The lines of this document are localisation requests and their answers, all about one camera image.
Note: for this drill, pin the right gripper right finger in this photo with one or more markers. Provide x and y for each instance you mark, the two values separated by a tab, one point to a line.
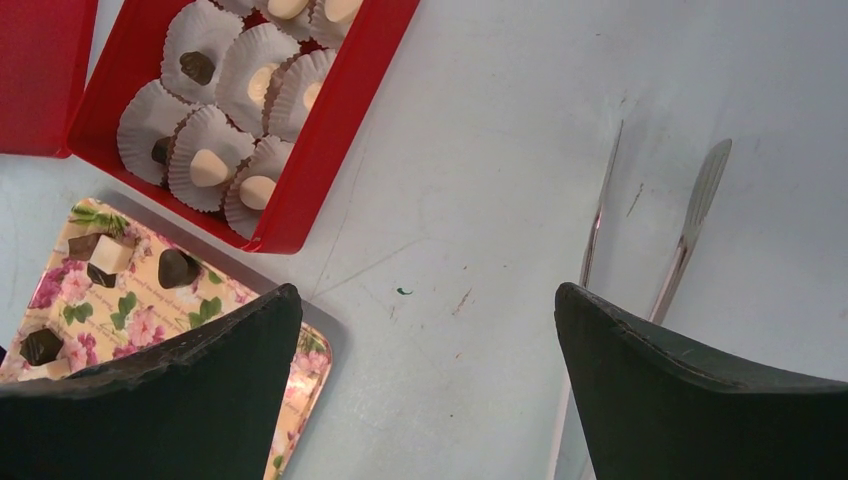
655	404

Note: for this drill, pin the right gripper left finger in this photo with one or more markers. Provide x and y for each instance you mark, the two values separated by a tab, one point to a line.
201	405

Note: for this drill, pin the floral serving tray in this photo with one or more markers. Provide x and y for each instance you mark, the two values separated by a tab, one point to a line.
99	292

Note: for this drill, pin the red chocolate box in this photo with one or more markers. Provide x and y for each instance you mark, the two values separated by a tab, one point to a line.
129	60

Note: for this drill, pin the heart dark chocolate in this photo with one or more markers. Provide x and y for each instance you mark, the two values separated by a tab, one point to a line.
177	269

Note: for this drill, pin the dark striped square chocolate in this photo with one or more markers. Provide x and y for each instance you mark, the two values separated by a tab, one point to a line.
41	347

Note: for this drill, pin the silver serving tongs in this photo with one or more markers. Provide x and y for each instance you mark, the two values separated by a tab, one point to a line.
700	201

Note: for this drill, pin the red box lid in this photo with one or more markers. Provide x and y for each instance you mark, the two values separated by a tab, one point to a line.
45	53

